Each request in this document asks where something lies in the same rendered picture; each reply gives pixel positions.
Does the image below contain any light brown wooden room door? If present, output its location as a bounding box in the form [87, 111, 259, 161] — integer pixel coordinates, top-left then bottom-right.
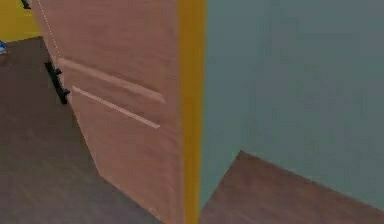
[30, 0, 186, 224]

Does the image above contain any black bar door handle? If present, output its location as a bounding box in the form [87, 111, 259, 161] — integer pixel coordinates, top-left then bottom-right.
[44, 60, 71, 105]

